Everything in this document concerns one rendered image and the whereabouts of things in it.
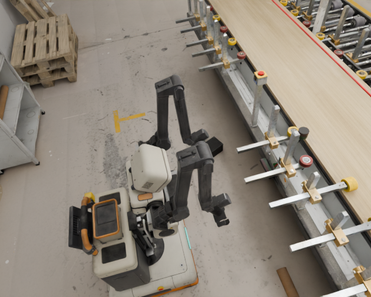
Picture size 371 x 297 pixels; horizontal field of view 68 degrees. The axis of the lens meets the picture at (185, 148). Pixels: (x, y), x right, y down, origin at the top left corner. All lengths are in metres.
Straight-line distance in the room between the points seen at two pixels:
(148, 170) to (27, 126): 2.76
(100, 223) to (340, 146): 1.61
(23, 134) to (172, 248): 2.35
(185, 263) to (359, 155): 1.41
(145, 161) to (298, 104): 1.37
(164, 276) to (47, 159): 2.01
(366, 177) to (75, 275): 2.34
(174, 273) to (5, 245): 1.71
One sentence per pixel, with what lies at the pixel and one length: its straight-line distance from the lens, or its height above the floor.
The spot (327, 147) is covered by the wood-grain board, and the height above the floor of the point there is 0.90.
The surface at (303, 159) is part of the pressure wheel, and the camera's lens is 1.95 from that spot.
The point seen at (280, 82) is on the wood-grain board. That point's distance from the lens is 2.46.
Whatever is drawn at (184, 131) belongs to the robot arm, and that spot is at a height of 1.30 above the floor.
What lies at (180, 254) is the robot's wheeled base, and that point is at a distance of 2.26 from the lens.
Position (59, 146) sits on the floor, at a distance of 3.63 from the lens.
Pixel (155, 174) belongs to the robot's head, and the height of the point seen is 1.37.
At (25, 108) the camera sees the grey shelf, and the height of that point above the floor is 0.15.
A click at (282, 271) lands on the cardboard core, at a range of 2.47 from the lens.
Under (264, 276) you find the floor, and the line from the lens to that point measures 2.52.
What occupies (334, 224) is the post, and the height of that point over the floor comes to 1.02.
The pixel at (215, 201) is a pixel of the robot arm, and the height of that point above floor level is 1.20.
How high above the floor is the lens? 2.43
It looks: 52 degrees down
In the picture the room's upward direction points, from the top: 9 degrees counter-clockwise
